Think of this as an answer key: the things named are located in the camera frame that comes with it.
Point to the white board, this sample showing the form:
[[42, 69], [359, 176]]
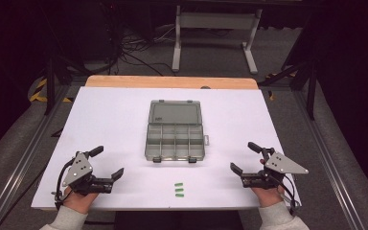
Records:
[[115, 127]]

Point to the person's right hand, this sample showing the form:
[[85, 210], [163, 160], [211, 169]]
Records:
[[268, 196]]

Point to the grey metal stand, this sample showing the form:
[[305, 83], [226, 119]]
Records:
[[215, 20]]

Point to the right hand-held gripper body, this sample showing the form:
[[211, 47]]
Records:
[[279, 166]]

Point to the wooden table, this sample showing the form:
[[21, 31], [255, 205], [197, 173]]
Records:
[[159, 81]]

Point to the small green capsule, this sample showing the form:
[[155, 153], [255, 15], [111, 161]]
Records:
[[179, 184], [179, 190], [179, 195]]

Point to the black tripod stand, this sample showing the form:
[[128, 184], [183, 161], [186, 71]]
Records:
[[311, 92], [50, 86]]

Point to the person's left hand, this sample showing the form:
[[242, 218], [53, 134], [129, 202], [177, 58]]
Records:
[[80, 200]]

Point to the clear grey plastic organizer box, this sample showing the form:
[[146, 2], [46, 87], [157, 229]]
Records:
[[174, 140]]

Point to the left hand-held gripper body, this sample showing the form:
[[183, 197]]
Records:
[[78, 169]]

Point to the aluminium floor rail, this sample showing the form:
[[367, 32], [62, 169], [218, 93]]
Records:
[[19, 166], [329, 166]]

